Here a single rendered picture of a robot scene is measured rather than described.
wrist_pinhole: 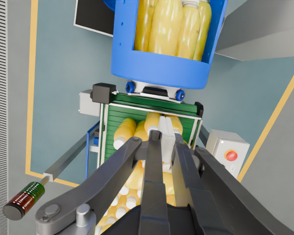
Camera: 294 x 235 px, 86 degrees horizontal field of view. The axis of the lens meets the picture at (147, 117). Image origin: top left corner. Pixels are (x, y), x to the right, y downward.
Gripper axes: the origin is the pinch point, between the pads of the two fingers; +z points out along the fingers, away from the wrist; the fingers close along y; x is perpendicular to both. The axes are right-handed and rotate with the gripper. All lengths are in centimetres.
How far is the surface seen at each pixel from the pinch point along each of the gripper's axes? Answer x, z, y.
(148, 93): -1.0, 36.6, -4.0
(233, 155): -16.0, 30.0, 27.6
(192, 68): 8.9, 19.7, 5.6
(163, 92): 0.2, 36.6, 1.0
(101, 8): 46, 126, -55
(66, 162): -39, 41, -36
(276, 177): -89, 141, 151
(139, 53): 10.2, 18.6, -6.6
